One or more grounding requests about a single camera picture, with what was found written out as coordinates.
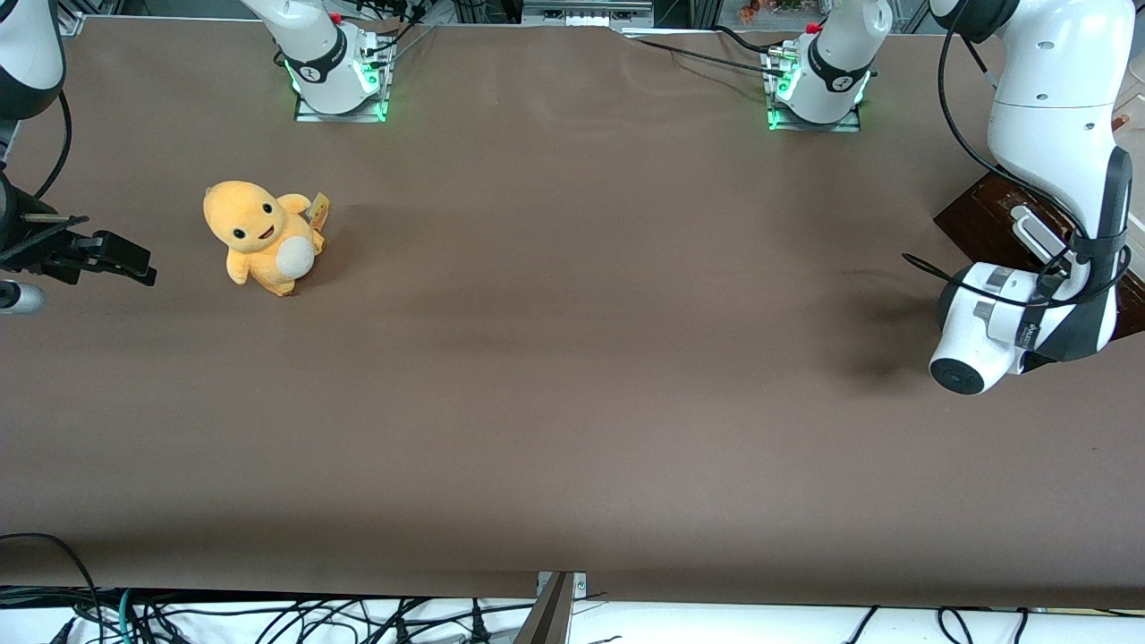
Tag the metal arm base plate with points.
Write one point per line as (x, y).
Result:
(818, 125)
(344, 112)

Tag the metal table edge bracket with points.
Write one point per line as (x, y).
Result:
(556, 608)

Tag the brown table cover sheet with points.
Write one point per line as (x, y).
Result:
(572, 358)

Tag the cream wooden cabinet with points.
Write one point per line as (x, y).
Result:
(1132, 103)

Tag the yellow plush toy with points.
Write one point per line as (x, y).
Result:
(259, 237)

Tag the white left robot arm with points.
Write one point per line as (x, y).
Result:
(1055, 134)

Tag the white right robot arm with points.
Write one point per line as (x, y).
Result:
(313, 45)

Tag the aluminium background frame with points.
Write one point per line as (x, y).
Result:
(586, 11)

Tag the dark brown wooden drawer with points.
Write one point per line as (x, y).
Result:
(984, 219)

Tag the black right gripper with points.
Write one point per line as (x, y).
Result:
(20, 240)

